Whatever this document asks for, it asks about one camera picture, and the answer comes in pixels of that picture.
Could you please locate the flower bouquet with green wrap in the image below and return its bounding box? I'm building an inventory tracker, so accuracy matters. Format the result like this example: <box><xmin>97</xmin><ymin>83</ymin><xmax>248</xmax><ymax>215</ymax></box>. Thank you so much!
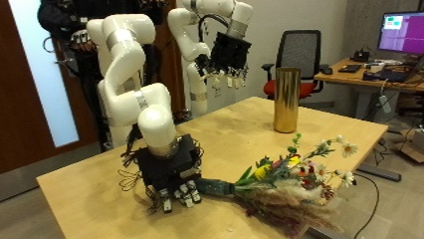
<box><xmin>197</xmin><ymin>132</ymin><xmax>361</xmax><ymax>235</ymax></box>

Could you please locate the tall gold cylinder vase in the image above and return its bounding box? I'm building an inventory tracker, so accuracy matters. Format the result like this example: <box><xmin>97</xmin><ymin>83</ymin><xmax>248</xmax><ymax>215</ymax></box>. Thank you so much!
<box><xmin>272</xmin><ymin>67</ymin><xmax>302</xmax><ymax>134</ymax></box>

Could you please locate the black mesh office chair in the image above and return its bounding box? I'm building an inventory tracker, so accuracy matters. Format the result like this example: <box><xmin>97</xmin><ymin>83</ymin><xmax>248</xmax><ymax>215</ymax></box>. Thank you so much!
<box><xmin>261</xmin><ymin>29</ymin><xmax>331</xmax><ymax>101</ymax></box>

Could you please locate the wooden office desk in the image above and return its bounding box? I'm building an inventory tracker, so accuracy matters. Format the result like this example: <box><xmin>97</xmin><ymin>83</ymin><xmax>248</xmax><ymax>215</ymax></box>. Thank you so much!
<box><xmin>314</xmin><ymin>58</ymin><xmax>424</xmax><ymax>121</ymax></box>

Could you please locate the black desk phone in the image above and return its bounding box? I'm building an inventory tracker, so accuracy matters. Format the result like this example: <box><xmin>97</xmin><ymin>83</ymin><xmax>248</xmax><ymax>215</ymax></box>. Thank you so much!
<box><xmin>350</xmin><ymin>48</ymin><xmax>371</xmax><ymax>63</ymax></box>

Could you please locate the white power adapter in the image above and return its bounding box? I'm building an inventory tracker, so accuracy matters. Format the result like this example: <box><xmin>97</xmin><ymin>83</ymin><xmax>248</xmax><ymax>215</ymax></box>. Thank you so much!
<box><xmin>378</xmin><ymin>94</ymin><xmax>394</xmax><ymax>115</ymax></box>

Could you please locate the brown door with glass panel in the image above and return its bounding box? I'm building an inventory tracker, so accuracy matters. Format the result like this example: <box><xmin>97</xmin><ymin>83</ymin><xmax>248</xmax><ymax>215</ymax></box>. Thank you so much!
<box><xmin>0</xmin><ymin>0</ymin><xmax>104</xmax><ymax>174</ymax></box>

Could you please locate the computer monitor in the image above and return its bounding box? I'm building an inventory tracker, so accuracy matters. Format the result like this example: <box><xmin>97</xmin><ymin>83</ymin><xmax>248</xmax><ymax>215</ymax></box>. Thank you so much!
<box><xmin>377</xmin><ymin>10</ymin><xmax>424</xmax><ymax>56</ymax></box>

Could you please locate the grey metal table foot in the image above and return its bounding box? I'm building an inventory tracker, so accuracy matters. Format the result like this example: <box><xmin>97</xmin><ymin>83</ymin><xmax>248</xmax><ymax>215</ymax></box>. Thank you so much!
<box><xmin>303</xmin><ymin>221</ymin><xmax>353</xmax><ymax>239</ymax></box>
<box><xmin>357</xmin><ymin>163</ymin><xmax>403</xmax><ymax>183</ymax></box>

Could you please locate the cardboard box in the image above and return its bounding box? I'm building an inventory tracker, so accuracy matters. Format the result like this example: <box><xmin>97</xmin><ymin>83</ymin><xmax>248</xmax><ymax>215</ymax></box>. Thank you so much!
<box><xmin>394</xmin><ymin>128</ymin><xmax>424</xmax><ymax>163</ymax></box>

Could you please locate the black floor cable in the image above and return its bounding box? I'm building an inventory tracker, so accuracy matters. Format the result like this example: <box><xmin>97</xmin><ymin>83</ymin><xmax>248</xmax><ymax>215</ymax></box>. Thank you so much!
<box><xmin>350</xmin><ymin>172</ymin><xmax>382</xmax><ymax>239</ymax></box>

